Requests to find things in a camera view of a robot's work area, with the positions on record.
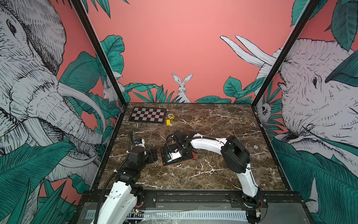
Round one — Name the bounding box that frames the red writing tablet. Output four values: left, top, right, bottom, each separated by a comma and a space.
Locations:
160, 146, 196, 167

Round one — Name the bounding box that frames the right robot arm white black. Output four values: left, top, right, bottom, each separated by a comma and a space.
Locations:
160, 130, 264, 209

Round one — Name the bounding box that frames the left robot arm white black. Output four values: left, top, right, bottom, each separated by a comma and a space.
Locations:
92, 144, 158, 224

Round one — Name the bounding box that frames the yellow tape measure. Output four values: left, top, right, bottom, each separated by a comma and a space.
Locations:
167, 113, 175, 119

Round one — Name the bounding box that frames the black white checkerboard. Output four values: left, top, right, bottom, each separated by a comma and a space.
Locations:
129, 107, 167, 124

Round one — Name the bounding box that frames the white perforated strip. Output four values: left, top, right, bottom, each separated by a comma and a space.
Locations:
84, 209, 248, 221

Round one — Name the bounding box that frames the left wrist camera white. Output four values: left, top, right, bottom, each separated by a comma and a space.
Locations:
134, 138, 145, 148

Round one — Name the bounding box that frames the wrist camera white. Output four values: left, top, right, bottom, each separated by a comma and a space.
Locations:
168, 152, 182, 162
134, 138, 145, 148

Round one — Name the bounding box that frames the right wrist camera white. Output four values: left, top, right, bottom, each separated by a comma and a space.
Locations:
168, 152, 182, 162

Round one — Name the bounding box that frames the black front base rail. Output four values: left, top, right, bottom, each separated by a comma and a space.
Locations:
72, 189, 314, 224

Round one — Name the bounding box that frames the left black frame post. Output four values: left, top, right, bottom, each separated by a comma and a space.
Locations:
71, 0, 128, 107

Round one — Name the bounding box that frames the black frame post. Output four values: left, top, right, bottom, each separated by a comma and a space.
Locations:
71, 0, 128, 107
251, 0, 321, 107

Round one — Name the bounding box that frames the right black frame post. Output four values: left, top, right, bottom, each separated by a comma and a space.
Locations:
251, 0, 321, 107

